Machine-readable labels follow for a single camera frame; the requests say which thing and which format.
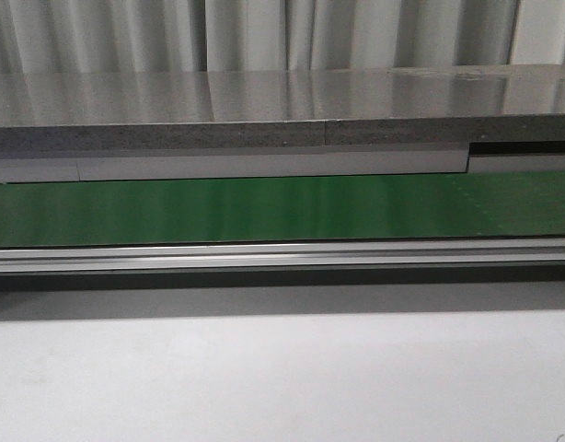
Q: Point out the aluminium front conveyor rail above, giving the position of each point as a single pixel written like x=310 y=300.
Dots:
x=282 y=255

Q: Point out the grey rear conveyor side rail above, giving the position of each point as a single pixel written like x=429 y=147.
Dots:
x=244 y=162

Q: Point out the white pleated curtain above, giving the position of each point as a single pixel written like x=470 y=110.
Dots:
x=185 y=36

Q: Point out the green conveyor belt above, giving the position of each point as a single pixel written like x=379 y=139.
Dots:
x=134 y=212

